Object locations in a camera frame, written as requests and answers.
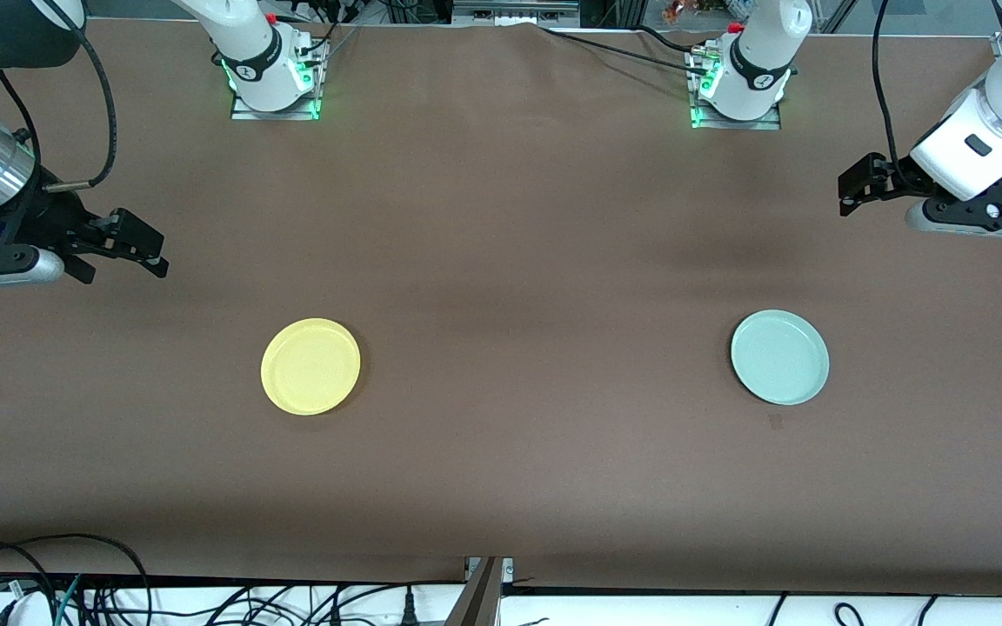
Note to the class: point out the aluminium profile bar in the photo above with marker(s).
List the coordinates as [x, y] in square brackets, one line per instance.
[479, 602]

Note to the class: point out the brown table cover cloth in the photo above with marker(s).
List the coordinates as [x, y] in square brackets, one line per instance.
[501, 487]

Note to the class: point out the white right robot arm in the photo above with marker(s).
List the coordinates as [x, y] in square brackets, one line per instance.
[249, 43]

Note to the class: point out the pale green round plate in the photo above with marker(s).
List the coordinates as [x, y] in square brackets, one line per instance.
[779, 357]

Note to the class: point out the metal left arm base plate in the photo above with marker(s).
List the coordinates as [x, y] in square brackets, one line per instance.
[736, 124]

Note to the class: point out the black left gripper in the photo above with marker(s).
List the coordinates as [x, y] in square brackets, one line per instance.
[894, 180]

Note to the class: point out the yellow round plate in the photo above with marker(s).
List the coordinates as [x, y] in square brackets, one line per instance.
[310, 366]

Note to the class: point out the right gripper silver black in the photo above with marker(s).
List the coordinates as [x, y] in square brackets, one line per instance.
[50, 219]

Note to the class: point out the black power plug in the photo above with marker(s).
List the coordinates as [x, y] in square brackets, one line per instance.
[410, 614]

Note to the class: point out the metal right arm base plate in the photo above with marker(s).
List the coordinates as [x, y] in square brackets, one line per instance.
[275, 114]

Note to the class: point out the aluminium frame rail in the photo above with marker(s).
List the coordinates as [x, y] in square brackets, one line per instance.
[514, 10]

